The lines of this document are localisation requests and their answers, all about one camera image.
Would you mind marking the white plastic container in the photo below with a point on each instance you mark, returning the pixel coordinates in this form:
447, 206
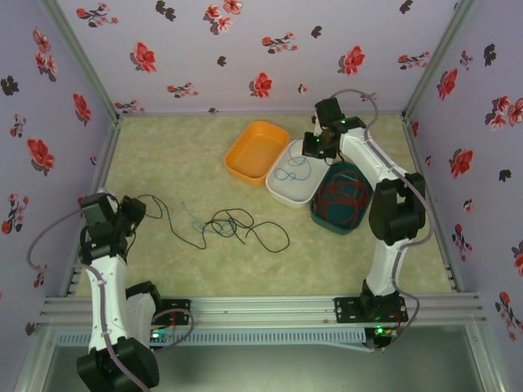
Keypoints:
298, 192

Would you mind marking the aluminium frame post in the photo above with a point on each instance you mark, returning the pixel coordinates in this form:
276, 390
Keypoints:
437, 61
83, 61

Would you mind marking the teal plastic container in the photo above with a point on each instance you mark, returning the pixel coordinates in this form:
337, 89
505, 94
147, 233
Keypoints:
327, 224

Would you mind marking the aluminium back rail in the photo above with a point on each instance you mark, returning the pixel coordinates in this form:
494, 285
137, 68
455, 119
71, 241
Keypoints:
184, 114

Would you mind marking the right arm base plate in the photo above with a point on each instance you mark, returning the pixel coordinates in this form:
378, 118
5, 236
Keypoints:
345, 310

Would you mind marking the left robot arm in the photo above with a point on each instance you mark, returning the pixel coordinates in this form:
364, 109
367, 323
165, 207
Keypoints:
106, 294

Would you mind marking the orange plastic container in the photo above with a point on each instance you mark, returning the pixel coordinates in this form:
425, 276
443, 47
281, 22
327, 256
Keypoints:
253, 155

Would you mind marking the aluminium mounting rail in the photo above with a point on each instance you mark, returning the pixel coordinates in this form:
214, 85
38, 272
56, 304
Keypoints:
261, 312

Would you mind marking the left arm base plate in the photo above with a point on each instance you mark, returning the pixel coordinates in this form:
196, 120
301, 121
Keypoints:
181, 304

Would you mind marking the aluminium side rail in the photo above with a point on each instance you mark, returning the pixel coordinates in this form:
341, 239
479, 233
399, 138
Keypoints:
107, 155
423, 171

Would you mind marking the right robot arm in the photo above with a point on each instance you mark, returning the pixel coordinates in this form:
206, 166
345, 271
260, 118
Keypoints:
382, 269

